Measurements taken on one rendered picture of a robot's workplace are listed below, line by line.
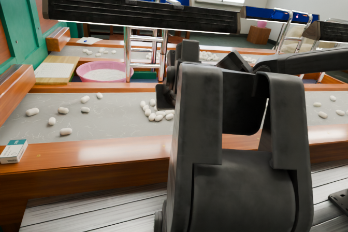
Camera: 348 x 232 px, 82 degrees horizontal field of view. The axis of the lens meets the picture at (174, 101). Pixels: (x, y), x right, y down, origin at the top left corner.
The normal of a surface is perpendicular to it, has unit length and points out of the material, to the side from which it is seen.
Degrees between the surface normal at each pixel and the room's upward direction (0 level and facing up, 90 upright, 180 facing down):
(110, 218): 0
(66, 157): 0
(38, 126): 0
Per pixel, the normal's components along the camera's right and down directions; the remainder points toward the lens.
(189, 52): 0.10, -0.20
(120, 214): 0.11, -0.86
